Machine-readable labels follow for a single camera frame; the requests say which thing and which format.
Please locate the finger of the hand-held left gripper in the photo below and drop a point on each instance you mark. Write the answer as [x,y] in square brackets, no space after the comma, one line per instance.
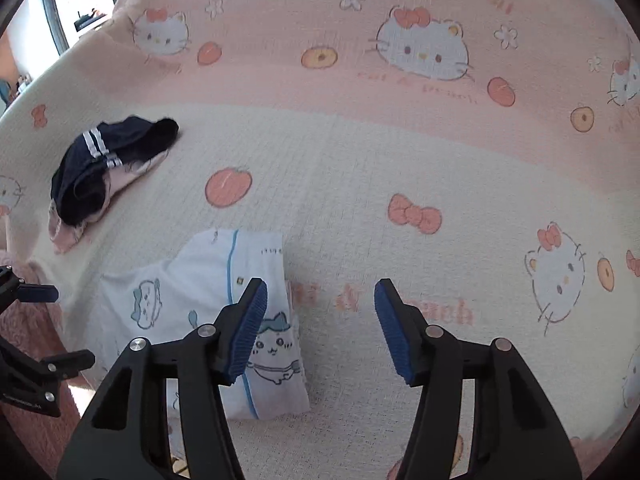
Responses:
[70,362]
[40,293]

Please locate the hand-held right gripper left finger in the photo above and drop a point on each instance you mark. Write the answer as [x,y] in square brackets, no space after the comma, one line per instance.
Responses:
[247,330]

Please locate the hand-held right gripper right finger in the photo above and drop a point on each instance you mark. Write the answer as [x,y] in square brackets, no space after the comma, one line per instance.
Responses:
[395,335]

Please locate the white cartoon print pajama pants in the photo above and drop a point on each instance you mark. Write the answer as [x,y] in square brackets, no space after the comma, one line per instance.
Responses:
[200,270]

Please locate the light pink garment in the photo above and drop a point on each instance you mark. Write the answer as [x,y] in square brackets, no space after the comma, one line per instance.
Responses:
[67,237]

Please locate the navy garment with white stripes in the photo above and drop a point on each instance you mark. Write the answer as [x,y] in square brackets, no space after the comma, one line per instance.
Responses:
[85,175]

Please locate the pink cream cat print blanket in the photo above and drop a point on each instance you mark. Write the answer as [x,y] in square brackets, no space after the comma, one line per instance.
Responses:
[350,160]

